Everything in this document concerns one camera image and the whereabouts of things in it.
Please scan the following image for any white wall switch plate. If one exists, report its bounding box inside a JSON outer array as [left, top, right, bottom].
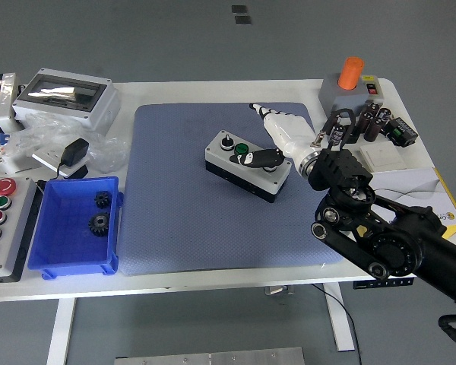
[[359, 144, 408, 171]]

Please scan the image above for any clear plastic bag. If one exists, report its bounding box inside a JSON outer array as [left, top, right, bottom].
[[7, 112, 132, 174]]

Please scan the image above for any grey metal plate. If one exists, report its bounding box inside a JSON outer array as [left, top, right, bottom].
[[113, 346, 306, 365]]

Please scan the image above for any black power adapter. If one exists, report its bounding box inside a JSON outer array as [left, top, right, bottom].
[[56, 138, 90, 178]]

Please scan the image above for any black cable under table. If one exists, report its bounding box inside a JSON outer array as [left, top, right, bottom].
[[311, 283, 364, 365]]

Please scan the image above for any small black bevel gear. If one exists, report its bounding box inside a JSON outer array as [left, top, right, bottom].
[[93, 190, 112, 209]]

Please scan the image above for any grey enclosure with clear window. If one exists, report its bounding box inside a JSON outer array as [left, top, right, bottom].
[[11, 68, 122, 137]]

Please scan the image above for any black and green terminal module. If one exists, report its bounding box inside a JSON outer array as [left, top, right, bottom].
[[382, 117, 419, 148]]

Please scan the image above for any silver-printed dark capacitor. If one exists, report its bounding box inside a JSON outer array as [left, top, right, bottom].
[[328, 123, 346, 148]]

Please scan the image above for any metal bracket under table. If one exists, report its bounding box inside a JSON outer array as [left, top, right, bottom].
[[264, 285, 296, 297]]

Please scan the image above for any yellow and white carton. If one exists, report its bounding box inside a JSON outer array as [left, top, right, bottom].
[[368, 167, 456, 240]]

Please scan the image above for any orange cylinder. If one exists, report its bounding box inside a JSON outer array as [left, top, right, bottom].
[[337, 56, 366, 91]]

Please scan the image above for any grey four-button control box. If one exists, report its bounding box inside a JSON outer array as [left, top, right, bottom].
[[204, 130, 292, 204]]

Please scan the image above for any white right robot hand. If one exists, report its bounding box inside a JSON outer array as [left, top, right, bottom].
[[229, 102, 320, 169]]

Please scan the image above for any grey switch box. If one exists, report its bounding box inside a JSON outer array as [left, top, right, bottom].
[[318, 73, 385, 117]]

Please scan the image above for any large black bevel gear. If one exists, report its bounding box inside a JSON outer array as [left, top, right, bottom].
[[87, 211, 111, 238]]

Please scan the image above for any grey five-button control station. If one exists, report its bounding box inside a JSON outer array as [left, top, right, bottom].
[[0, 176, 43, 284]]

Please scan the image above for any white table leg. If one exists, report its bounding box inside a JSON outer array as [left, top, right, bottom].
[[324, 283, 356, 353], [46, 298, 77, 365]]

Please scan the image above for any blue-grey textured mat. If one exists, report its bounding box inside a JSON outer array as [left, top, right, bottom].
[[119, 101, 345, 277]]

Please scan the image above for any blue plastic bin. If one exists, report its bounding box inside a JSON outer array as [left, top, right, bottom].
[[27, 176, 125, 281]]

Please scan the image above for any black table height controller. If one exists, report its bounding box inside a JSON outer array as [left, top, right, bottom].
[[352, 278, 415, 290]]

